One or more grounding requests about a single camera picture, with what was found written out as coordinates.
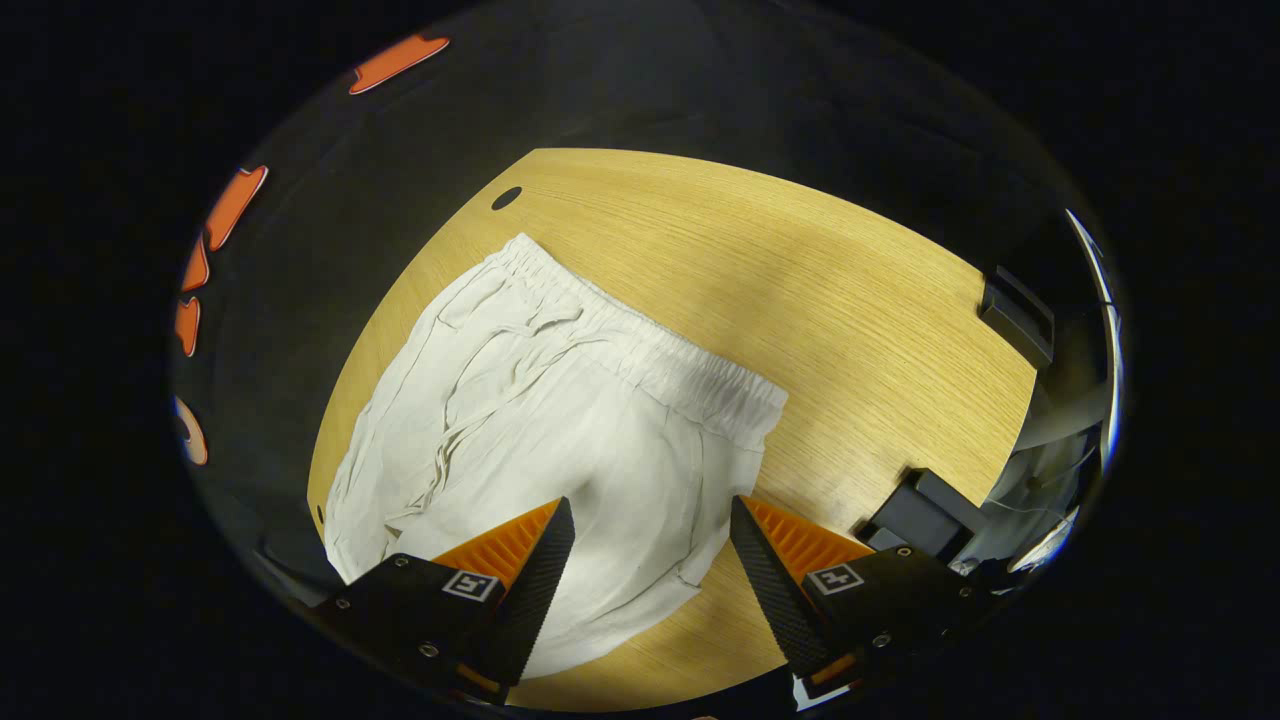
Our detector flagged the white jeans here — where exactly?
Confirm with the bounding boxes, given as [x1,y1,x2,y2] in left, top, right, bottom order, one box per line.
[322,233,789,681]

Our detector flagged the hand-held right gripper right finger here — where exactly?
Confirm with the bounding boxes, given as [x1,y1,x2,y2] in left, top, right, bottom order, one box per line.
[728,495,1001,703]

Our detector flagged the black table bracket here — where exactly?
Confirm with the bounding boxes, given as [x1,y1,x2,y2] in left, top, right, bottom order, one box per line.
[978,265,1057,369]
[858,468,991,576]

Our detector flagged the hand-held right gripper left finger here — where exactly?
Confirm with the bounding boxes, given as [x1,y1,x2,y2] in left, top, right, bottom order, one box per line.
[305,497,578,707]

